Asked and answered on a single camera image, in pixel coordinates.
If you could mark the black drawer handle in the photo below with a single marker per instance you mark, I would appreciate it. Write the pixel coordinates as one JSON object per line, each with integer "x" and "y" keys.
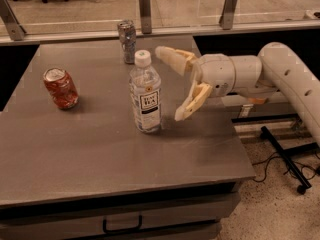
{"x": 118, "y": 224}

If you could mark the middle metal rail bracket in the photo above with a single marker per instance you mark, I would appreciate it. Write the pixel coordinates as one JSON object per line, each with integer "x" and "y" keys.
{"x": 145, "y": 16}

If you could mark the black stand leg with caster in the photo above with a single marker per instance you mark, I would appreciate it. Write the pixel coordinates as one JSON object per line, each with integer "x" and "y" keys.
{"x": 286, "y": 155}

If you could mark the tall silver drink can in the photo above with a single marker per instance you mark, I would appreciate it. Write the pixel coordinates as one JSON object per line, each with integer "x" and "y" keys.
{"x": 127, "y": 38}

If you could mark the metal rail bracket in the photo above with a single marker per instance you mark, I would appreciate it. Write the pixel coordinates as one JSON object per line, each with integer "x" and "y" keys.
{"x": 145, "y": 16}
{"x": 15, "y": 30}
{"x": 227, "y": 16}

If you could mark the grey table drawer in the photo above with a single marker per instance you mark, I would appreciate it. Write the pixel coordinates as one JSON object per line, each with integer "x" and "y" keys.
{"x": 194, "y": 218}

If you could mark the roll of tan tape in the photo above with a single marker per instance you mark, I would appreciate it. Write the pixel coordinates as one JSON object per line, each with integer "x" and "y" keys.
{"x": 258, "y": 101}

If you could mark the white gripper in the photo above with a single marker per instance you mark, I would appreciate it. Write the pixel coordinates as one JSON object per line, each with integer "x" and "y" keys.
{"x": 216, "y": 71}

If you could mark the left metal rail bracket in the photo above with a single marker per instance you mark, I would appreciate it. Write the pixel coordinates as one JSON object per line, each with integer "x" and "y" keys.
{"x": 15, "y": 30}

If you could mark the grey metal ledge beam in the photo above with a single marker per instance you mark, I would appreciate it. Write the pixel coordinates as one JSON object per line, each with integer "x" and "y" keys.
{"x": 240, "y": 107}

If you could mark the clear blue-labelled plastic bottle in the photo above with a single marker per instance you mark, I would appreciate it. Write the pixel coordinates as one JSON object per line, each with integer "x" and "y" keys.
{"x": 145, "y": 92}

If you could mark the red dented soda can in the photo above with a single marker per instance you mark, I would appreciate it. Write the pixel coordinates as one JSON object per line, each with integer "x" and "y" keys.
{"x": 61, "y": 88}

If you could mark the right metal rail bracket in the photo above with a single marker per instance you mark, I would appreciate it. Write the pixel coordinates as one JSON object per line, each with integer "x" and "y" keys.
{"x": 227, "y": 16}

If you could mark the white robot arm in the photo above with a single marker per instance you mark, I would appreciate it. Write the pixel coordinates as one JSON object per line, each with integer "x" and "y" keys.
{"x": 275, "y": 68}

